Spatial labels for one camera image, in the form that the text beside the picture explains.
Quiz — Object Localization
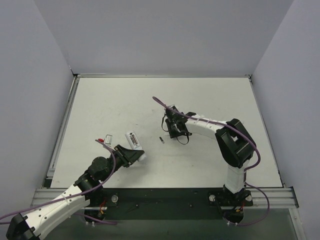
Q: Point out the purple cable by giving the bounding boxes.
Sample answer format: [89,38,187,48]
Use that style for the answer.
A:
[152,96,271,227]
[0,138,118,226]

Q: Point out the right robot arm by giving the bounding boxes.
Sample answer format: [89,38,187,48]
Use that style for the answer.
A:
[162,105,257,196]

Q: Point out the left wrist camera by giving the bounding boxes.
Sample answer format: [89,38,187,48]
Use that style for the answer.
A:
[97,134,113,147]

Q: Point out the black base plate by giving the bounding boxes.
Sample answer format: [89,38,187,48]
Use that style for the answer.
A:
[83,187,247,227]

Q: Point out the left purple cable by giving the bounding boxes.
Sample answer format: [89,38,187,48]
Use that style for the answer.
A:
[0,138,118,226]

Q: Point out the white remote control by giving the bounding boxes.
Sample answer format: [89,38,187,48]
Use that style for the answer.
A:
[125,130,143,151]

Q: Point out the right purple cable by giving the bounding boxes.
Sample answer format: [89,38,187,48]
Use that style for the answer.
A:
[152,96,271,227]

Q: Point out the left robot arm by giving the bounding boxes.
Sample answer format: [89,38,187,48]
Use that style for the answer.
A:
[6,144,145,240]

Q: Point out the aluminium frame rail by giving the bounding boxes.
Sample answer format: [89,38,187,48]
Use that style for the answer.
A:
[31,75,112,206]

